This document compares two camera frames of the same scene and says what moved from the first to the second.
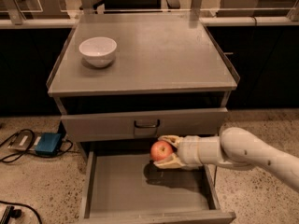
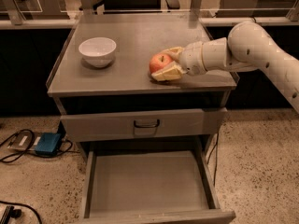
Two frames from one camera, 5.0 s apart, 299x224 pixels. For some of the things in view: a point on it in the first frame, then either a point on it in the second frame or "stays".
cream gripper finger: (174, 140) -> (175, 51)
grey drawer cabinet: (123, 81) stays
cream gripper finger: (172, 161) -> (173, 72)
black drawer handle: (147, 126) stays
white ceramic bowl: (98, 51) stays
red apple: (161, 148) -> (159, 61)
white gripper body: (188, 150) -> (191, 59)
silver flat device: (25, 141) stays
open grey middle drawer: (127, 188) stays
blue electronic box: (48, 144) stays
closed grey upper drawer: (145, 124) stays
